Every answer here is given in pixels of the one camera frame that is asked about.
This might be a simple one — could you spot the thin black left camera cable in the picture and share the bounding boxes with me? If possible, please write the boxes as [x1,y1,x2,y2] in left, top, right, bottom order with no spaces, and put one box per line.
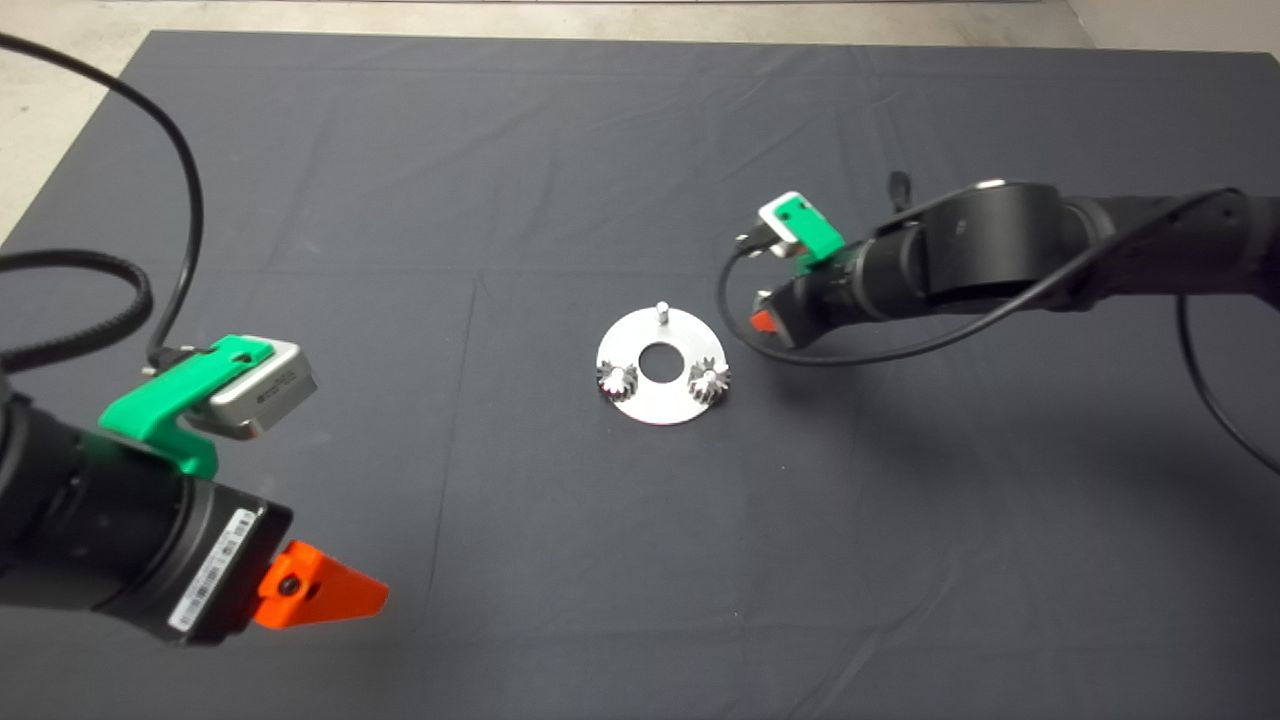
[0,30,206,366]

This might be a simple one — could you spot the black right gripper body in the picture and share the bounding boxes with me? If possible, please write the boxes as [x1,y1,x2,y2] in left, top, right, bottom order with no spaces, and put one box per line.
[760,262,869,351]

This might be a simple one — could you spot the green left camera mount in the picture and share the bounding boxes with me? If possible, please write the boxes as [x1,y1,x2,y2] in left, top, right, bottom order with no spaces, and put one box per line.
[98,335,276,479]

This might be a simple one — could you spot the silver camera box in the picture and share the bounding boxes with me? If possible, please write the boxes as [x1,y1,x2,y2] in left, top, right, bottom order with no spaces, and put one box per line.
[205,340,318,441]
[758,192,811,259]

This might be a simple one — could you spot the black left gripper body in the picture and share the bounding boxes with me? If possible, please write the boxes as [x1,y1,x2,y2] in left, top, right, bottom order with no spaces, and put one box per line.
[100,476,294,646]

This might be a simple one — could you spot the silver right camera box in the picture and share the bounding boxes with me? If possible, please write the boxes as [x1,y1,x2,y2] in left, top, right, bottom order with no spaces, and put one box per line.
[758,192,811,259]

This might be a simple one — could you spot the round metal plate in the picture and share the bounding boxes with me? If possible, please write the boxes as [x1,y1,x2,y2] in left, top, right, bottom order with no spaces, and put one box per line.
[596,300,728,426]

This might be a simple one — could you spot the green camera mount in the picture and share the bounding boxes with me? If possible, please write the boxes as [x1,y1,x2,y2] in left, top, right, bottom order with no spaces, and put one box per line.
[775,195,846,273]
[98,335,276,479]

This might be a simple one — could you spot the dark grey table cloth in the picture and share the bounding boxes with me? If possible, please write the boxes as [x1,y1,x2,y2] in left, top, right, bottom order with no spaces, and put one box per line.
[0,28,1280,720]

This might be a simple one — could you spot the silver left camera box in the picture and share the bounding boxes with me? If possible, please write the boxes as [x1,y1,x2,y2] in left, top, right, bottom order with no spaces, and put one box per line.
[205,340,318,441]

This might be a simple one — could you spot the green right camera mount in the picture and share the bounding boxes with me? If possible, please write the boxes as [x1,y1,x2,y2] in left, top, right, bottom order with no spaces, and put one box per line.
[775,195,846,273]

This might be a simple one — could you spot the black corrugated cable conduit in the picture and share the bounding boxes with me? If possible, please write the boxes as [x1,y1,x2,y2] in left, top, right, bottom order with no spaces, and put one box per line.
[0,250,154,373]

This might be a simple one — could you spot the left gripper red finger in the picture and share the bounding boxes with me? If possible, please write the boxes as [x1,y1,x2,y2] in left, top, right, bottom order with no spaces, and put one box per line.
[252,540,389,629]

